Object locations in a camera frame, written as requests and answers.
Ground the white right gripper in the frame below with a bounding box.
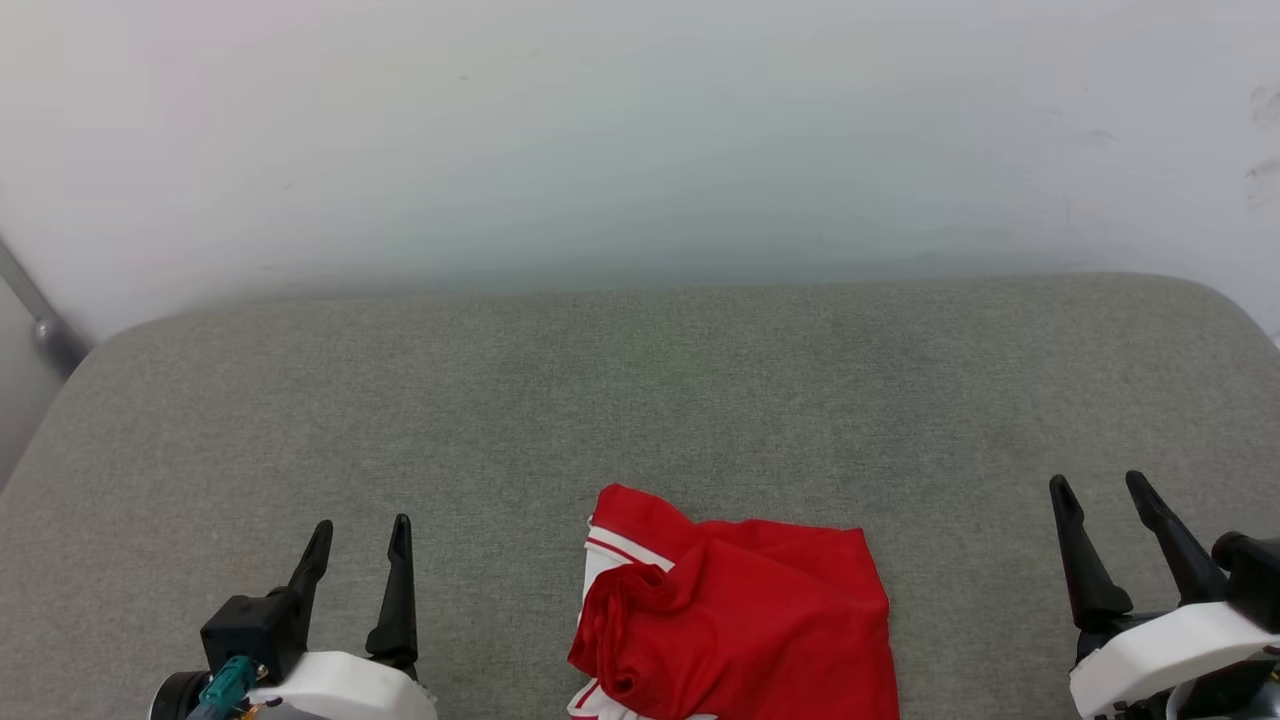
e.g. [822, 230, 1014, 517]
[1048, 470, 1280, 720]

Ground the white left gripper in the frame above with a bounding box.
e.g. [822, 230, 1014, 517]
[246, 514, 439, 720]

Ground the red white-trimmed shirt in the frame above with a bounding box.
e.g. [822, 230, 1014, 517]
[566, 484, 900, 720]

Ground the grey metal pole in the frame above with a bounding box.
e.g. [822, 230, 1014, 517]
[0, 238, 93, 379]

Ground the teal-plug camera cable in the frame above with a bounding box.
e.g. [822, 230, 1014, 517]
[188, 656, 260, 720]

